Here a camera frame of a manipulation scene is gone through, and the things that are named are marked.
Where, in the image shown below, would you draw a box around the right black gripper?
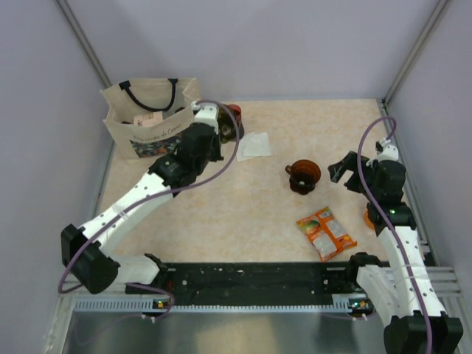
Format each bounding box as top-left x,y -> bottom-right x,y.
328,151 -> 380,201

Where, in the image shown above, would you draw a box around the olive green coffee dripper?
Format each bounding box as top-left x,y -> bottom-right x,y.
218,105 -> 243,144

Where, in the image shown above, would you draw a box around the white paper coffee filters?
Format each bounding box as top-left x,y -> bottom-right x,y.
236,132 -> 272,162

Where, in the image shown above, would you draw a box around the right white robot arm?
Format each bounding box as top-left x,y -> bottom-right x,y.
328,151 -> 464,353

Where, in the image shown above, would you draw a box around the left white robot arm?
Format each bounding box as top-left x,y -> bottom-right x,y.
61,122 -> 223,294

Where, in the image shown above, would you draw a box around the brown coffee dripper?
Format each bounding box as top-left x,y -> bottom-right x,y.
285,159 -> 322,195

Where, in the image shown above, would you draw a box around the red glass coffee server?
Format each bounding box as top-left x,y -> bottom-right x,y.
221,104 -> 245,142

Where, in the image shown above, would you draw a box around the box inside tote bag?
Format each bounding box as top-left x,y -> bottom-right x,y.
133,112 -> 164,128

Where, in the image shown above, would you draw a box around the beige canvas tote bag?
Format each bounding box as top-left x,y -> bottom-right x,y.
101,78 -> 201,159

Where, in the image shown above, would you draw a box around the orange snack packet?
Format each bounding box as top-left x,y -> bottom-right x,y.
296,207 -> 358,262

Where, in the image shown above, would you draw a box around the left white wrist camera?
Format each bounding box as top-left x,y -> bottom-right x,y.
190,102 -> 219,134

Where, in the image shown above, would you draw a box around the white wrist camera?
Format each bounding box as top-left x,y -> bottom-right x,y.
190,102 -> 219,134
375,138 -> 399,162

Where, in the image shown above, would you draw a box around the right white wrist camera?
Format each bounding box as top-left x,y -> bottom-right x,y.
375,138 -> 399,162

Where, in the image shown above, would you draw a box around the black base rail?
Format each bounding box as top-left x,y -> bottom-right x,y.
121,260 -> 388,308

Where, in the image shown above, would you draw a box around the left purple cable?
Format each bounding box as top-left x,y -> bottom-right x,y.
58,100 -> 241,295

